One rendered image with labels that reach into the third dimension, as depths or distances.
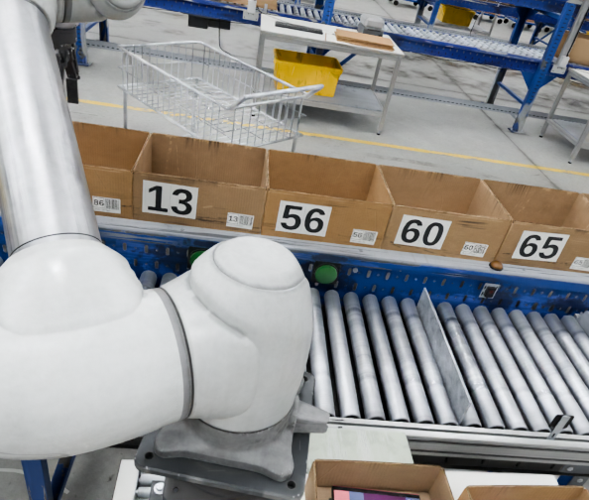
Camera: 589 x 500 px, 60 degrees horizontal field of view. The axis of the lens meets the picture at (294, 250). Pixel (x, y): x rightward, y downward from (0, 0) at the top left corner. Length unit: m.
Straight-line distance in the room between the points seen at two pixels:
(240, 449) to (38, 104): 0.49
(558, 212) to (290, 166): 1.05
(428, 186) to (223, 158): 0.75
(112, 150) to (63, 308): 1.36
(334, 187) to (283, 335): 1.35
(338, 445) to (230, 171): 1.01
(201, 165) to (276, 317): 1.33
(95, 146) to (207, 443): 1.35
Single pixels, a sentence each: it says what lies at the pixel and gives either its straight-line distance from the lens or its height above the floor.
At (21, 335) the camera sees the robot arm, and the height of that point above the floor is 1.40.
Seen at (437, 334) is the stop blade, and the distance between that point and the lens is 1.60.
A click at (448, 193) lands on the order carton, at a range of 1.99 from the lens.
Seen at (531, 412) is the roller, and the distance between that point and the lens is 1.59.
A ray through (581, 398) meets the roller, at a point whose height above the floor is 0.74.
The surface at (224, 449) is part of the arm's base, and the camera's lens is 0.70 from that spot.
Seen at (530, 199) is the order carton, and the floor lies 0.99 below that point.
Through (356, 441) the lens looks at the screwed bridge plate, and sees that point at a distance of 1.30.
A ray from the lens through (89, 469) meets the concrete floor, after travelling 2.11.
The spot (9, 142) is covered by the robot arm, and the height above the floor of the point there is 1.48.
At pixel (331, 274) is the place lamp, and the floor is 0.82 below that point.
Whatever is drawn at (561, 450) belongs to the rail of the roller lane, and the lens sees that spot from 1.59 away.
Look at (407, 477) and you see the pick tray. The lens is 1.22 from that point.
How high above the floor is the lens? 1.77
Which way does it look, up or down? 34 degrees down
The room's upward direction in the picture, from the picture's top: 12 degrees clockwise
